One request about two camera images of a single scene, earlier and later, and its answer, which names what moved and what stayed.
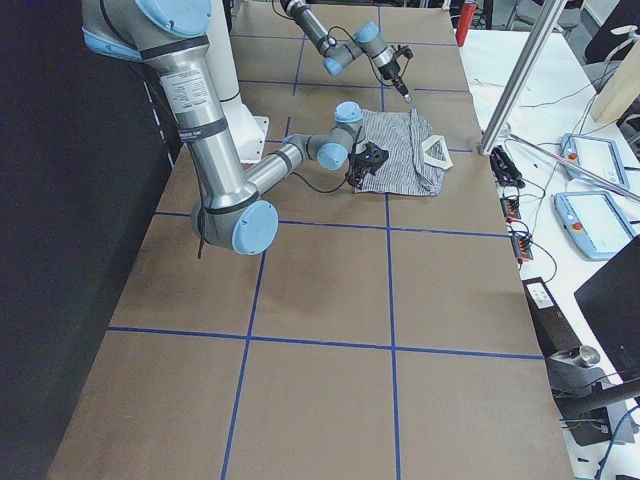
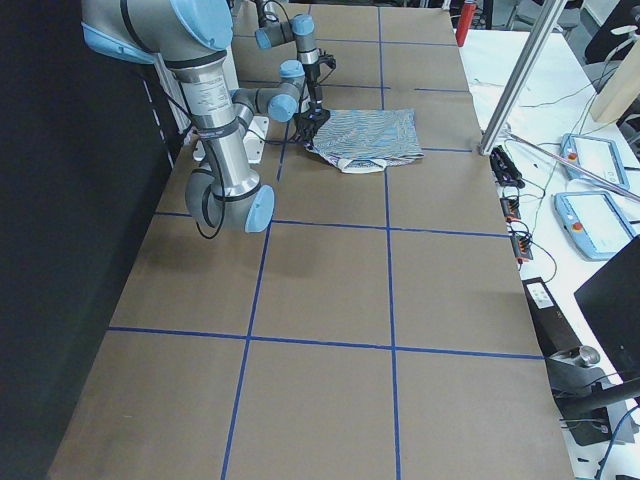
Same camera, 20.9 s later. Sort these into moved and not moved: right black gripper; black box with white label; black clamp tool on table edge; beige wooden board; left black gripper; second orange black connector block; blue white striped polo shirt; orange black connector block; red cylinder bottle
Moved: left black gripper; blue white striped polo shirt; right black gripper
Not moved: beige wooden board; black box with white label; orange black connector block; red cylinder bottle; black clamp tool on table edge; second orange black connector block
